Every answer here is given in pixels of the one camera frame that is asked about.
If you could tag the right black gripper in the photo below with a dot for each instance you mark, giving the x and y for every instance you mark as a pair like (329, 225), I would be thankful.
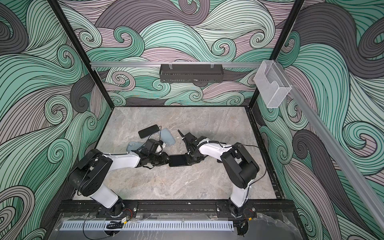
(190, 162)

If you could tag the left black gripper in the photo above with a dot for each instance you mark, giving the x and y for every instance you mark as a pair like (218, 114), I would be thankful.
(165, 160)

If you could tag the black phone case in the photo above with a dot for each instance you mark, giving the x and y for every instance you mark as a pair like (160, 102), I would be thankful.
(179, 160)

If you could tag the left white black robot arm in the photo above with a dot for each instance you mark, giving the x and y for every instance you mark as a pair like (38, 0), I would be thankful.
(89, 174)

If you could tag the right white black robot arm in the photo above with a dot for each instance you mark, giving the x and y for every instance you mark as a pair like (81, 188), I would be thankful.
(240, 166)

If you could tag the light blue phone case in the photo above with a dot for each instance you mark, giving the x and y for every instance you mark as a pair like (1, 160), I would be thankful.
(166, 137)
(133, 146)

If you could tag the white slotted cable duct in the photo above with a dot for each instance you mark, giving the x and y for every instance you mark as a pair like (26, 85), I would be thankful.
(150, 226)

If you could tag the black wall tray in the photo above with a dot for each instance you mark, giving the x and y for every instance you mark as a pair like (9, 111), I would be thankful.
(191, 74)

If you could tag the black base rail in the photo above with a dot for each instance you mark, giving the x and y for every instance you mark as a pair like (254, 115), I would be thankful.
(219, 208)

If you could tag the back aluminium rail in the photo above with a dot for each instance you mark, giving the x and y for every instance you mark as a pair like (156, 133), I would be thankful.
(137, 64)

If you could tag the aluminium rail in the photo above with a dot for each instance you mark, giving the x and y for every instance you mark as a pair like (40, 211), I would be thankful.
(137, 64)
(367, 194)

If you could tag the clear acrylic wall holder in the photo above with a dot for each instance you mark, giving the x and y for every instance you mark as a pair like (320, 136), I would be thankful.
(273, 83)

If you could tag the right aluminium rail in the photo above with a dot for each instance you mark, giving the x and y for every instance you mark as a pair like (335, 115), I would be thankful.
(367, 194)

